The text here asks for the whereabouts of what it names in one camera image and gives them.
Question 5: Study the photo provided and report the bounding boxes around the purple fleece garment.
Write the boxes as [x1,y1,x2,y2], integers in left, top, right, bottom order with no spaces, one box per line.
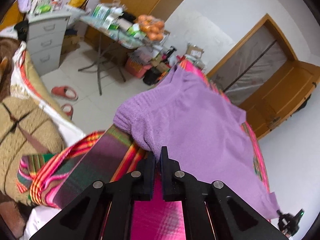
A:
[113,66,279,219]

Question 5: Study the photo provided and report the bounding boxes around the folding side table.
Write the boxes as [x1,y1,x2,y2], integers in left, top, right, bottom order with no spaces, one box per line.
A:
[78,16,163,95]

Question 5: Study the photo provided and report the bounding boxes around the pink plaid bed sheet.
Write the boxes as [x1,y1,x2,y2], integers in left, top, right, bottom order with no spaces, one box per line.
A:
[16,59,270,239]

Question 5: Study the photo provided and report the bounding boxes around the red slipper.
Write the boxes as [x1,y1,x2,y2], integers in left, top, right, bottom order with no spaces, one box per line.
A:
[51,86,78,101]
[61,103,74,120]

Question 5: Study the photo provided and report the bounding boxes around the beige quilted blanket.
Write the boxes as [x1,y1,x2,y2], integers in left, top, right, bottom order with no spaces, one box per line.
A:
[1,96,65,206]

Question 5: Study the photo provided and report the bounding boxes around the wooden door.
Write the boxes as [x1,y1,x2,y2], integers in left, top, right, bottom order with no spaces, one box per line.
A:
[239,60,319,140]

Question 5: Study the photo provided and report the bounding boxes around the plastic covered doorway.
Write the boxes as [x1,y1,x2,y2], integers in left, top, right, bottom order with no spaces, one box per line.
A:
[207,14,298,106]

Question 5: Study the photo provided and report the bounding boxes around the cardboard box with label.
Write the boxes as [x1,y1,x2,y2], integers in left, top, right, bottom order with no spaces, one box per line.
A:
[185,43,204,59]

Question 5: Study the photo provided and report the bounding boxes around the white green medicine box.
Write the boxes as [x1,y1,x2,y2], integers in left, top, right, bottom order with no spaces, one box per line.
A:
[102,13,120,30]

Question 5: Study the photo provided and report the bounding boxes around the grey filing cabinet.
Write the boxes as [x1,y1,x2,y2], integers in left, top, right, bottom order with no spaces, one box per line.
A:
[27,11,71,76]

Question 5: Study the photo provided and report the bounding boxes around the bag of oranges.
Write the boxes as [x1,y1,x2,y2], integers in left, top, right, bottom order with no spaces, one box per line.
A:
[137,15,165,42]

